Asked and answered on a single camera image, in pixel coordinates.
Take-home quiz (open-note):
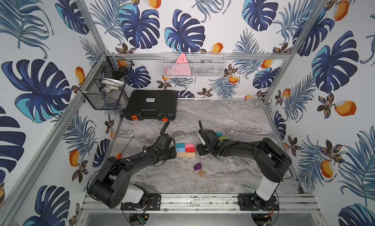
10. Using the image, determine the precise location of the light blue block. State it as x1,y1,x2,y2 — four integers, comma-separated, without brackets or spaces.
176,148,186,153

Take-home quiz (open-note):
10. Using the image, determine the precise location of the pink block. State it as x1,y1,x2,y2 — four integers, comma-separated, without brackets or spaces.
185,143,195,148

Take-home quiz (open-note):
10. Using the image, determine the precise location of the red block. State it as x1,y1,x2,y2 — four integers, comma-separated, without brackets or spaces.
185,147,195,153

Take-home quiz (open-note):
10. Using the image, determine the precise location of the purple triangle block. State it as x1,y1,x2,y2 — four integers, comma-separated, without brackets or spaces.
193,163,202,171

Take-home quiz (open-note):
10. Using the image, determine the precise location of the natural wood triangle block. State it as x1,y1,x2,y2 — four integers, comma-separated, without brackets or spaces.
197,170,207,178

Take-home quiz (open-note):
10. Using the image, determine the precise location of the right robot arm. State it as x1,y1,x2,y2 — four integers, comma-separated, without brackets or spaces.
196,121,292,211

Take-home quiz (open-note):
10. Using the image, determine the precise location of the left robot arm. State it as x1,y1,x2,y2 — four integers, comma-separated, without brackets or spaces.
87,121,177,209

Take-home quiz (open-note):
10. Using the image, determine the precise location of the black tool case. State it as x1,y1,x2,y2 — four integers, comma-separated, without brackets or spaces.
123,90,178,122

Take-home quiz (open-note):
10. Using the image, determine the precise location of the pink triangle sign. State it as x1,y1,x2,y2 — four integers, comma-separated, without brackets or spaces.
172,53,191,77

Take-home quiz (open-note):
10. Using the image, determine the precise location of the orange handled screwdriver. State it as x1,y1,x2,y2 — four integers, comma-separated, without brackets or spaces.
116,135,135,159

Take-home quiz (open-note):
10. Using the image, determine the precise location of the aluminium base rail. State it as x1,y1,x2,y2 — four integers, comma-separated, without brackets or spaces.
81,193,320,214

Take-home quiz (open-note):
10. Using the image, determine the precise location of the white wire shelf basket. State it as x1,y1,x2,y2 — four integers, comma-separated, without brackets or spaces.
161,53,227,78

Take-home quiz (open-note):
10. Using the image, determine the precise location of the black wire basket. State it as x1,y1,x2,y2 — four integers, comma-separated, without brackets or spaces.
80,52,134,110

